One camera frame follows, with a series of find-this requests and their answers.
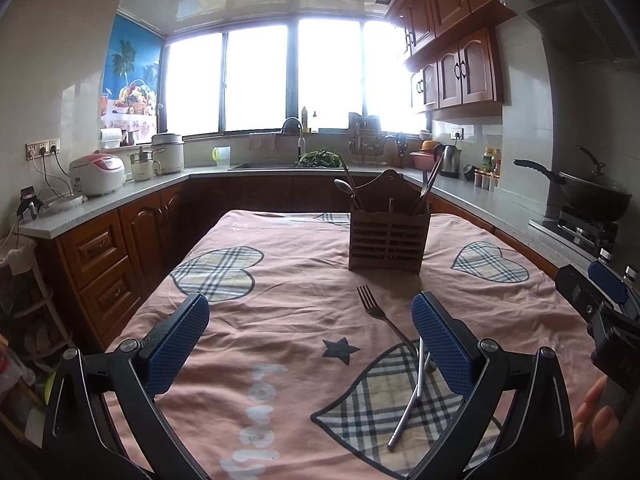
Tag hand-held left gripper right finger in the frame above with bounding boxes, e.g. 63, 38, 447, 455
402, 290, 576, 480

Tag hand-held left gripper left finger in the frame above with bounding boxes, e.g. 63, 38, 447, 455
42, 292, 211, 480

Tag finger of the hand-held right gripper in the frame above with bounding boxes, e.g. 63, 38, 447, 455
555, 264, 609, 324
588, 260, 629, 304

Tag metal fork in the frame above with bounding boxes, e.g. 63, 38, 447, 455
356, 285, 437, 373

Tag stainless steel utensil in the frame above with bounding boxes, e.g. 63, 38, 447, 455
387, 339, 427, 450

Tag wooden utensil holder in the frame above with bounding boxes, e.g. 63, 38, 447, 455
348, 170, 432, 275

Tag long metal ladle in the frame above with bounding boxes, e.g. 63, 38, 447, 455
419, 144, 447, 213

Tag metal spoon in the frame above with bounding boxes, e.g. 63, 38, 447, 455
334, 178, 362, 210

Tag wooden spoon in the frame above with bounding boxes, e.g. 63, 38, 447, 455
339, 152, 362, 209

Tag person's right hand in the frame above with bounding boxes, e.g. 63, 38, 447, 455
574, 375, 621, 449

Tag gas stove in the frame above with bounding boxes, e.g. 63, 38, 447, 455
529, 205, 621, 263

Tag black wok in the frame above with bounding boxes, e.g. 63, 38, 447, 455
513, 146, 633, 223

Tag pink printed blanket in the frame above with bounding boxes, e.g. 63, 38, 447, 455
105, 209, 608, 480

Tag wooden base cabinets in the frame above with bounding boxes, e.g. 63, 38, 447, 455
52, 172, 506, 353

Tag white storage rack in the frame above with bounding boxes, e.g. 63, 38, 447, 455
0, 237, 76, 441

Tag small white electric pot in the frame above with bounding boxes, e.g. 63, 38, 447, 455
129, 149, 163, 182

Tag steel electric kettle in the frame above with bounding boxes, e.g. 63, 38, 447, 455
435, 144, 462, 179

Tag white steamer pot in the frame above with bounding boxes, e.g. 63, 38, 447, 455
151, 132, 186, 175

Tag white pink rice cooker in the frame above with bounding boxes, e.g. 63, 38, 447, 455
68, 152, 126, 197

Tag kitchen sink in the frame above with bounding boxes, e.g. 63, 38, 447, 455
227, 162, 298, 171

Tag small black device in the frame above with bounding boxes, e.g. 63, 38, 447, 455
17, 186, 43, 220

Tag metal dish rack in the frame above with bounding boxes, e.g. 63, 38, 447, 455
347, 115, 388, 161

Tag green leafy vegetables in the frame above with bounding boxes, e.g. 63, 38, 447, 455
296, 149, 342, 168

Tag chrome faucet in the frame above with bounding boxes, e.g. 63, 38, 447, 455
281, 116, 306, 163

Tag kitchen window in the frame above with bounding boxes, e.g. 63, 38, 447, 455
162, 17, 431, 138

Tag steel range hood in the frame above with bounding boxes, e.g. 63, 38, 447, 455
496, 0, 640, 63

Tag printed fruit window blind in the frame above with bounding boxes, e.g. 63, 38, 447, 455
100, 14, 166, 131

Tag white power cables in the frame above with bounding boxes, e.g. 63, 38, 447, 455
29, 152, 68, 197

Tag row of wall sockets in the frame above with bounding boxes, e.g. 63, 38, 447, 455
26, 138, 61, 158

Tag short wooden wall cabinets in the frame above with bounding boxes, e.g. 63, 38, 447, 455
407, 27, 503, 113

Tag tall wooden wall cabinets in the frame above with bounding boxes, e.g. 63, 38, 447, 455
387, 0, 551, 58

